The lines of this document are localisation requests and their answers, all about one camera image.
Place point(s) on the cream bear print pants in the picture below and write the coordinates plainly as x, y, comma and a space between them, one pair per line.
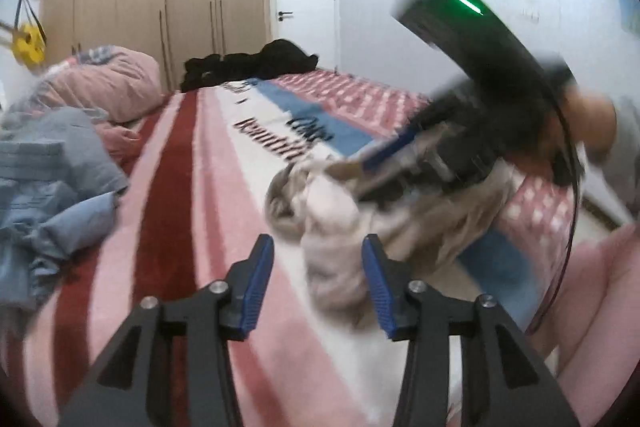
330, 217

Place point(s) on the striped pink blanket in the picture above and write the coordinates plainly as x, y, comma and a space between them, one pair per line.
200, 187

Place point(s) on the pink pillow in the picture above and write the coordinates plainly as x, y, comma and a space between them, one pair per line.
115, 82

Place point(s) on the yellow bag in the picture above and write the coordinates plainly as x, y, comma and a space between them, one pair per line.
27, 46

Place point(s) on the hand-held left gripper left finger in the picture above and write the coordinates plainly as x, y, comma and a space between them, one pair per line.
255, 287

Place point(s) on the person's pink trouser leg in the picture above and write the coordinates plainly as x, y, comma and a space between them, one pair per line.
600, 307

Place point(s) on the person's right forearm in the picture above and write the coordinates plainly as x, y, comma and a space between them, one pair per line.
597, 122

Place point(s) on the blue denim clothes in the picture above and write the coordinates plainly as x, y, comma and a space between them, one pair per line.
50, 167

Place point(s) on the black clothing pile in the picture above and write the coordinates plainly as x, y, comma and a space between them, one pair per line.
260, 62

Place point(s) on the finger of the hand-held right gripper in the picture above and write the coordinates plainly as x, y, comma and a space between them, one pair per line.
392, 149
395, 187

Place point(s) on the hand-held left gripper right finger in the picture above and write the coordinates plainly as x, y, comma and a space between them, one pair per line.
380, 292

